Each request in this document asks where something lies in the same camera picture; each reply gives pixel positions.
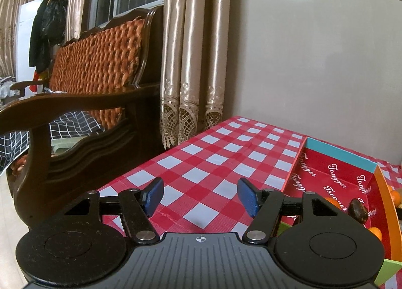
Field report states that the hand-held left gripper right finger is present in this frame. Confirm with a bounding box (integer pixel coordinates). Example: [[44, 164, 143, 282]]
[[238, 178, 343, 245]]

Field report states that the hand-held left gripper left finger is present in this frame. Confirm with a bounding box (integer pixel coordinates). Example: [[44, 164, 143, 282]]
[[63, 178, 165, 244]]

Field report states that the red cardboard box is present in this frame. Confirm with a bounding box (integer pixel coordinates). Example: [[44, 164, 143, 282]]
[[276, 137, 402, 286]]

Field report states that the small orange mandarin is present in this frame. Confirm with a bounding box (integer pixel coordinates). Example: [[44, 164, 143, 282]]
[[367, 227, 383, 242], [389, 187, 402, 207], [322, 198, 346, 213]]

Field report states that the red white checked tablecloth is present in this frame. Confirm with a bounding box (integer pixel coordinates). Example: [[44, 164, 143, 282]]
[[96, 116, 402, 236]]

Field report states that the pale green cloth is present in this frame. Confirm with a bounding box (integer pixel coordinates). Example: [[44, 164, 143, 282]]
[[51, 137, 86, 155]]

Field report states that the black white checked blanket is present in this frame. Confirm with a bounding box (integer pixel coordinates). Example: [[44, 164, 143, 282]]
[[0, 110, 104, 172]]

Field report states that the dark wooden sofa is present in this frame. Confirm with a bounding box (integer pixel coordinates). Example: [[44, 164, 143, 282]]
[[0, 6, 164, 230]]

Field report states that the beige satin curtain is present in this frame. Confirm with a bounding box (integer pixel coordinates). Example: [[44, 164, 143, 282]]
[[159, 0, 231, 150]]

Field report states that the orange woven sofa cushion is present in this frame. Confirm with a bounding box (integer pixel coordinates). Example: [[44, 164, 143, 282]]
[[48, 17, 146, 129]]

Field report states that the black coat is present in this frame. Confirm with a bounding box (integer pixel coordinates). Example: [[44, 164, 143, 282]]
[[29, 0, 68, 71]]

